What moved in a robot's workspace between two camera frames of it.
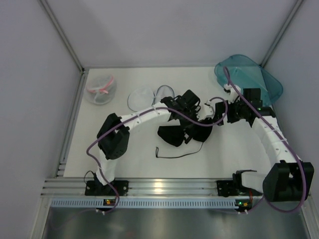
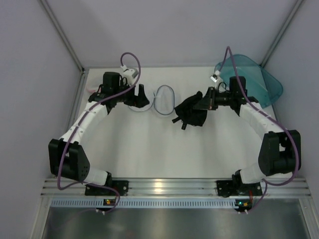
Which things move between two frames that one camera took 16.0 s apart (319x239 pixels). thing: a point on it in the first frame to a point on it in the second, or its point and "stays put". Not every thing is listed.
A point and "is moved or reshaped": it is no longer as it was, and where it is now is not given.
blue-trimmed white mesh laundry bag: [140, 99] stays put
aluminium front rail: [143, 188] stays put
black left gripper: [187, 129] to [136, 95]
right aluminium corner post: [281, 32] stays put
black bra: [177, 135] is moved or reshaped
